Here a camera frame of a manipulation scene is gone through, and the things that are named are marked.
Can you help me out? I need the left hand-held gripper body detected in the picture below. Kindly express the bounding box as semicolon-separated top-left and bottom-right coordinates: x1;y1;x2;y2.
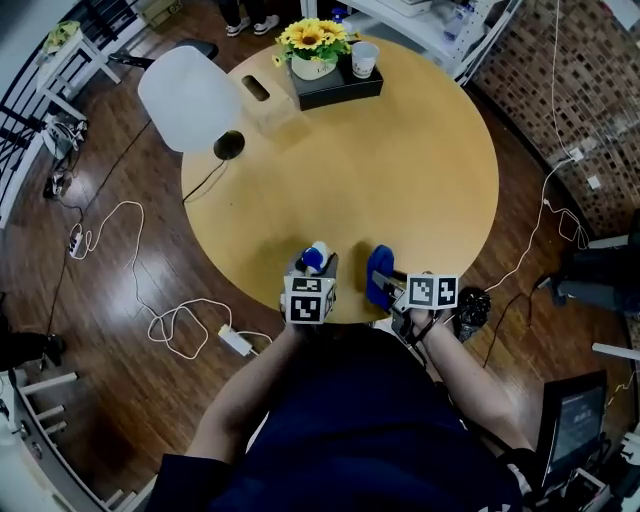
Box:
278;274;338;326

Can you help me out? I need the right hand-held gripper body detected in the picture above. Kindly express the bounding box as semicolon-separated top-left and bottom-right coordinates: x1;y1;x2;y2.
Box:
390;275;460;344

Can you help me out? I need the blue cloth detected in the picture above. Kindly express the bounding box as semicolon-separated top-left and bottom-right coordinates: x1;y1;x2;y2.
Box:
364;243;398;314

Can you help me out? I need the person's left forearm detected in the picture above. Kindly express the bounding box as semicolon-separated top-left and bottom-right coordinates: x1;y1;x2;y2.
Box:
187;324;301;456

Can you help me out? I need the person's right forearm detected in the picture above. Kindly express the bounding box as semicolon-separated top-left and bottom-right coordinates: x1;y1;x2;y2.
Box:
424;319;534;451

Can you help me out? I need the clear plastic water bottle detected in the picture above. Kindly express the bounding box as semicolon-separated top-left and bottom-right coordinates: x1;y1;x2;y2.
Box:
442;12;465;42

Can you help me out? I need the person's right hand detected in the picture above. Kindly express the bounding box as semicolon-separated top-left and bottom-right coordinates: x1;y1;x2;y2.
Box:
409;308;447;334

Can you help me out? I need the black crumpled plastic bag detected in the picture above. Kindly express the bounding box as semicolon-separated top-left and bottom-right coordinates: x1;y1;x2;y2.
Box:
452;287;492;344

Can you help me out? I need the white power adapter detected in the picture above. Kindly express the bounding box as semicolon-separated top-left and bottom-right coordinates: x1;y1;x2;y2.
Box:
218;323;254;357

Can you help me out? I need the person's navy shirt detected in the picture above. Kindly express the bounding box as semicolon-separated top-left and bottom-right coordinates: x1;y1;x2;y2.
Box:
159;324;526;512

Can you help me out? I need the wooden tissue box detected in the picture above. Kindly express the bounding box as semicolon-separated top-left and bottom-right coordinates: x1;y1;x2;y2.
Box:
238;73;299;136

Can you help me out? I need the black tray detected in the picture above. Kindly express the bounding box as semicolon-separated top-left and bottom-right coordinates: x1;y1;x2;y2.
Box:
288;64;385;112

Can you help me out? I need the white desk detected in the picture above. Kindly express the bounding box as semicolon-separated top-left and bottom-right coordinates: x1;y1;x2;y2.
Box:
587;234;640;361

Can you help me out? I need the black monitor screen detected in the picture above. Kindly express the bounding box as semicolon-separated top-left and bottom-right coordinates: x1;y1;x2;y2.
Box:
542;369;609;489

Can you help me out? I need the white table lamp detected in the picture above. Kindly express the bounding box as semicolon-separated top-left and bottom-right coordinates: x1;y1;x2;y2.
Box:
137;45;246;161

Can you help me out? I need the white paper cup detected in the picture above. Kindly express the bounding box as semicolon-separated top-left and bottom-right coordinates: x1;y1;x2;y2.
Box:
350;41;381;80

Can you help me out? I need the sunflower bouquet in white pot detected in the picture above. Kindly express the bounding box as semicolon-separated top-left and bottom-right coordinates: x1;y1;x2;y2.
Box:
271;18;359;81

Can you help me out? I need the white metal shelf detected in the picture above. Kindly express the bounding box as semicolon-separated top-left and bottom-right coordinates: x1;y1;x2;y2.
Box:
299;0;526;86

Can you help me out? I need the black plug cluster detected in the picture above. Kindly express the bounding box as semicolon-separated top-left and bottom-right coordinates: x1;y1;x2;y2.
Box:
43;172;71;199

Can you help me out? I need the black folding chair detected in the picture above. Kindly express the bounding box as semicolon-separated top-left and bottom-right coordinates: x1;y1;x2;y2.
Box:
107;39;220;69

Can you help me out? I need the white flat box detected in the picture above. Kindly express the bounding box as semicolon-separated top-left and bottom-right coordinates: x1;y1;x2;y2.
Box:
384;0;434;19

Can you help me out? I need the white charging device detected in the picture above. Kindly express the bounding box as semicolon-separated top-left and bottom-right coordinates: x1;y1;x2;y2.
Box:
42;117;89;161

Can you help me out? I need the white wooden rack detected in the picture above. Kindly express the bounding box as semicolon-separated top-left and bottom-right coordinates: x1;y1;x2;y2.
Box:
0;369;151;512

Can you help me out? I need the brown cardboard box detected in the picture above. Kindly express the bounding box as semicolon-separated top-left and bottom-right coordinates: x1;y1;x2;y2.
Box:
141;0;185;29

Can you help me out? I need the white side table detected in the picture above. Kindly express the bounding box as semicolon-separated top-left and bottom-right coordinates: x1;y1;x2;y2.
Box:
34;27;121;121

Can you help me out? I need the black metal railing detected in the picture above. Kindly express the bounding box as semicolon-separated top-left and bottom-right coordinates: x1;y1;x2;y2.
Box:
0;0;146;221

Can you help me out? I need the yellow crumpled bag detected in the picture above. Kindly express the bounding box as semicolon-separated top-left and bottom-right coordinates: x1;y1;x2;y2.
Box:
42;19;81;55

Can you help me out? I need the black lamp cable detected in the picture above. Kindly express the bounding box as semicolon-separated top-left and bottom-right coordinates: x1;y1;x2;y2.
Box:
182;157;231;205

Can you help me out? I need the white wall cable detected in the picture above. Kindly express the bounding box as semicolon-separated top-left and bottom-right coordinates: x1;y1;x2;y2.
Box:
482;0;591;296

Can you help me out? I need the white floor cable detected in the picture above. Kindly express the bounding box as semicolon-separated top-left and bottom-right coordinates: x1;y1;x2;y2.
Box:
68;201;274;360

